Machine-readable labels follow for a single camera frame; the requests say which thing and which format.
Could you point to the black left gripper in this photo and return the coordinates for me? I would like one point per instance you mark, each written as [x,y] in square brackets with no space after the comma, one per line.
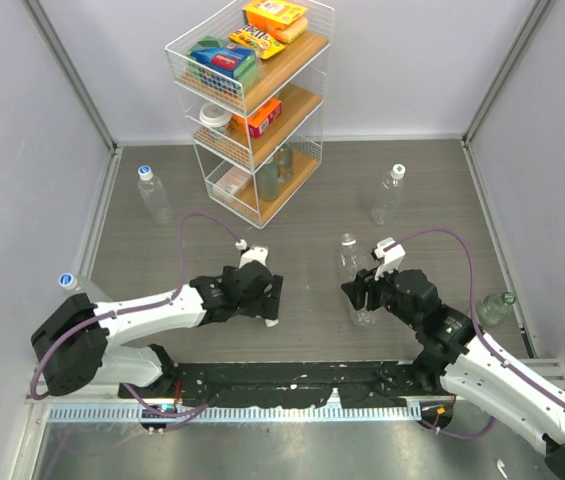
[266,307]

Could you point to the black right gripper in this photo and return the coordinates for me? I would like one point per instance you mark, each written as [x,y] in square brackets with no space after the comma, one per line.
[357,289]

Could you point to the blue and white bottle cap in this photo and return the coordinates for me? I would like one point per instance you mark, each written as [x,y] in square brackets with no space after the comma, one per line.
[145,173]

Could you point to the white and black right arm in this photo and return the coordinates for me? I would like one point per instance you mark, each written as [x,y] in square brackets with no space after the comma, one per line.
[466,363]

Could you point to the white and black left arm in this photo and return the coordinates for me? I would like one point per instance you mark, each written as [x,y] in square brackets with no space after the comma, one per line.
[84,341]

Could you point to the green glass bottle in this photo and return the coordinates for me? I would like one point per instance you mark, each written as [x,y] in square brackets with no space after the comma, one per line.
[494,309]

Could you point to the clear bottle with blue cap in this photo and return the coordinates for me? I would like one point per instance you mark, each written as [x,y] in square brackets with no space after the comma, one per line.
[75,284]

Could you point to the white box, bottom shelf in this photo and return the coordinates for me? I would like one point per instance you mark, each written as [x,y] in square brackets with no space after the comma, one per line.
[231,183]

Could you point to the glass jar, bottom shelf front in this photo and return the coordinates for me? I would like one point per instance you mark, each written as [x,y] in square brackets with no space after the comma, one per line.
[267,180]

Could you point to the glass jar, shelf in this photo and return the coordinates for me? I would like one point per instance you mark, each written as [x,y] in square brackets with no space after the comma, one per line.
[284,159]
[267,180]

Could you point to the glass jar, bottom shelf back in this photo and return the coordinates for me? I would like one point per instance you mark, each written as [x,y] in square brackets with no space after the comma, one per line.
[284,159]

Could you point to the orange box, middle shelf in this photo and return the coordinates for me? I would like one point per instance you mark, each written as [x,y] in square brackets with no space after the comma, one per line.
[258,122]

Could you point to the white lidded paper cup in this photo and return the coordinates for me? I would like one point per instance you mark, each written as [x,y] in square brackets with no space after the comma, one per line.
[215,117]

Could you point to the green and blue box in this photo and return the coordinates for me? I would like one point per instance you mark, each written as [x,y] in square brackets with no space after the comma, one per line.
[222,65]

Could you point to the yellow candy bag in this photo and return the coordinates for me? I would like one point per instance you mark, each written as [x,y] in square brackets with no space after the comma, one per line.
[264,44]

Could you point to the yellow sponge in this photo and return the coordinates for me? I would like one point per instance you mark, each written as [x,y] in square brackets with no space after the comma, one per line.
[291,32]

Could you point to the orange snack box, top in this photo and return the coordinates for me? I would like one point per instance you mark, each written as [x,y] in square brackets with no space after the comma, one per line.
[273,14]

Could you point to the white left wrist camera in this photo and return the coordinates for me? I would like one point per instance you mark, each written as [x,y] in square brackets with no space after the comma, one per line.
[251,253]

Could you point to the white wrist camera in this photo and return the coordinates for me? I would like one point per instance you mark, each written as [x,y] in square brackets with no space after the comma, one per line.
[251,253]
[389,254]

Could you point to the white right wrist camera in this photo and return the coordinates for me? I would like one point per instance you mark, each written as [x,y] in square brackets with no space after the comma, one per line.
[389,254]

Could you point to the white slotted cable duct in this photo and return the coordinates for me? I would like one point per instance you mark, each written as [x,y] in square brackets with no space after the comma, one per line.
[331,412]

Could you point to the white wire shelf rack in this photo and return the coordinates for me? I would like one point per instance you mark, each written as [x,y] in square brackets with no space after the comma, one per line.
[297,77]

